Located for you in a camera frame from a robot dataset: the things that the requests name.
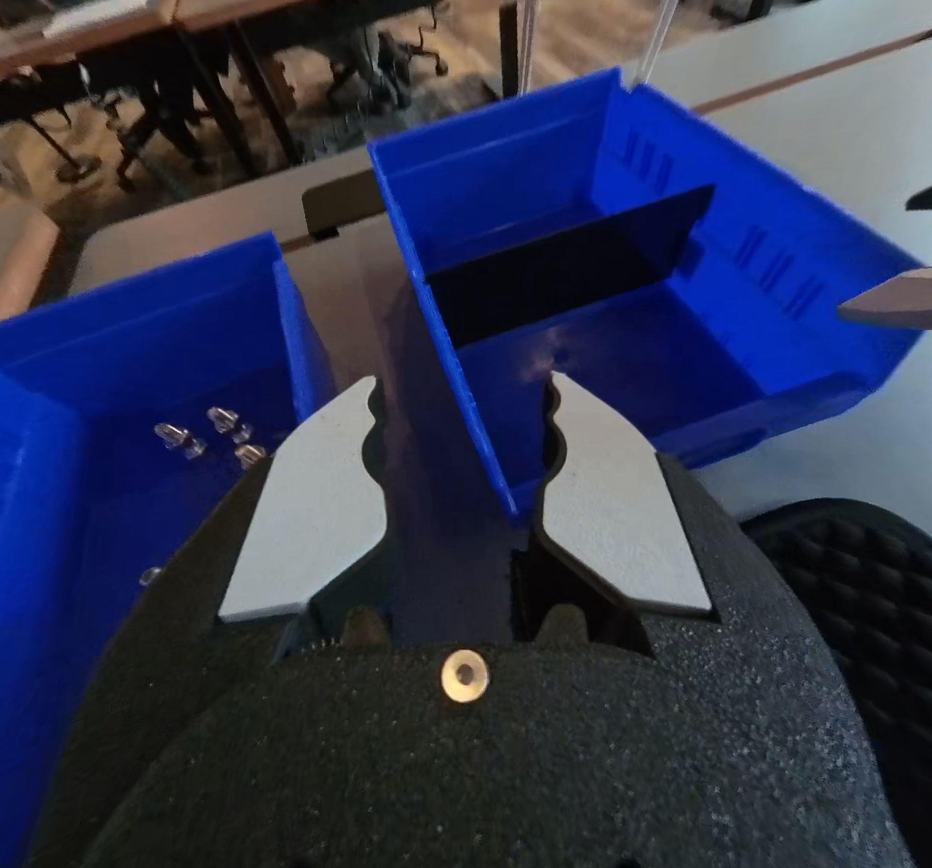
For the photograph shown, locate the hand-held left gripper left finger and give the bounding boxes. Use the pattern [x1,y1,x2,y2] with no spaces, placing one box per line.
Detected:
[217,375,400,623]

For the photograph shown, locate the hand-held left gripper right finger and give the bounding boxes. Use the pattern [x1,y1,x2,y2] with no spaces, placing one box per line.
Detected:
[532,370,715,614]

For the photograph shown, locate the blue plastic bin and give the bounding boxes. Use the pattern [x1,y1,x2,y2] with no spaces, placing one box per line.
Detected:
[0,229,336,868]

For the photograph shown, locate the blue bin with black divider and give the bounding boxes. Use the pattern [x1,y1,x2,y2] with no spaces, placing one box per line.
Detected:
[367,67,927,519]

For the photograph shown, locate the white paper sheet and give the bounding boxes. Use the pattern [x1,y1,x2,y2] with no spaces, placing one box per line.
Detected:
[44,0,151,37]

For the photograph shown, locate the black desk cable cover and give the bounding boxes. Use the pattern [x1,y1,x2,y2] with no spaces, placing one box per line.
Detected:
[300,169,387,241]

